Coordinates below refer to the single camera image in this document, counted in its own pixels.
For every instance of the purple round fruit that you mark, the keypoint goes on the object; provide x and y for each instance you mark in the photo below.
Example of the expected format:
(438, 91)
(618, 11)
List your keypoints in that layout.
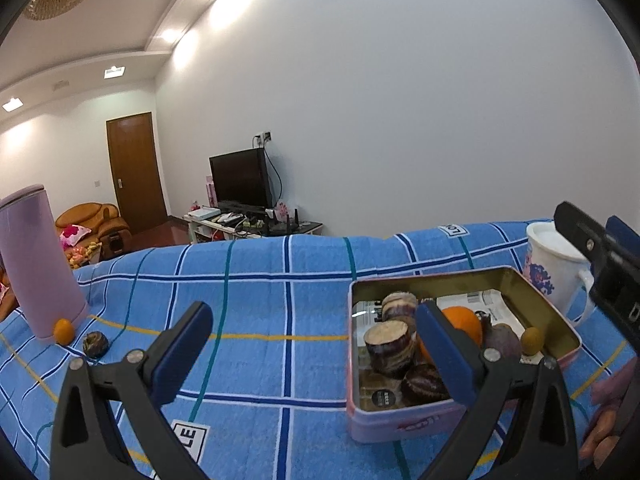
(502, 338)

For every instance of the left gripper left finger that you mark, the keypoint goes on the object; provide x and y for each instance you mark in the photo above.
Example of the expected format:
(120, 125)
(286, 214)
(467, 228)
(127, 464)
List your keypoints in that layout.
(86, 442)

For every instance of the small orange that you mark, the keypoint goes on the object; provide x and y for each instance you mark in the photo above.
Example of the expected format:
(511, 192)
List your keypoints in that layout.
(63, 332)

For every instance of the pink metal tin box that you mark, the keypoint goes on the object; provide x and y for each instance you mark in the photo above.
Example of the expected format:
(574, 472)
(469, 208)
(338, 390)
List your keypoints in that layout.
(417, 345)

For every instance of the pink floral cushion on armchair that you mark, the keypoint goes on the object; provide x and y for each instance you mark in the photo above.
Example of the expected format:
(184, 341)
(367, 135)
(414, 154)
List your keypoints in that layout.
(71, 235)

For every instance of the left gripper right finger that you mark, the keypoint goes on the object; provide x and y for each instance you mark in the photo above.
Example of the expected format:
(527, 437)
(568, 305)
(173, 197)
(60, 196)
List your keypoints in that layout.
(541, 440)

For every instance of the orange leather armchair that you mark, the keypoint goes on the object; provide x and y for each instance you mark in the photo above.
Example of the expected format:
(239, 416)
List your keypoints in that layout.
(110, 235)

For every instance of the brown wooden door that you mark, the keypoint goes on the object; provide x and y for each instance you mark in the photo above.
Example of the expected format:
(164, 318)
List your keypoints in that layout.
(134, 167)

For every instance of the white floral mug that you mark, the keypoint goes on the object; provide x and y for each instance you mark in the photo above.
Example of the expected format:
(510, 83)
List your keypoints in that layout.
(558, 269)

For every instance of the person's hand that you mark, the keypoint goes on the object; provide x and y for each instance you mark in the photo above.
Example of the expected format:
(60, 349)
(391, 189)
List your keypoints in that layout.
(608, 395)

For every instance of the purple electric kettle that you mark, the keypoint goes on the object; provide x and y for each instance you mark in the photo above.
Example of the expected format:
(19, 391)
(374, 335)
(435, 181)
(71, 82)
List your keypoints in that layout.
(31, 253)

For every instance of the white tv stand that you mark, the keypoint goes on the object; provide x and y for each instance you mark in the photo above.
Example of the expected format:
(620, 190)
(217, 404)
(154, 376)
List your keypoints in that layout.
(212, 225)

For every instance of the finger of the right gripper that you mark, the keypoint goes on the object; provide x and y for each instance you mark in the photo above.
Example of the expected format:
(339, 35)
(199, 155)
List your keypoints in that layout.
(624, 235)
(582, 231)

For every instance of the black television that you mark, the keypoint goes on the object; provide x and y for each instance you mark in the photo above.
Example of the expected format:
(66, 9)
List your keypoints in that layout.
(242, 177)

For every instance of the dark wrinkled passion fruit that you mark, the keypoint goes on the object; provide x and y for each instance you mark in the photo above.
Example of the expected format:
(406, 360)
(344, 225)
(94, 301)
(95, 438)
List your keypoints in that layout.
(423, 385)

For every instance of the paper leaflet in tin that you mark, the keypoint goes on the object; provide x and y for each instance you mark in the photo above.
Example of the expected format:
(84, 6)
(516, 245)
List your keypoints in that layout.
(489, 302)

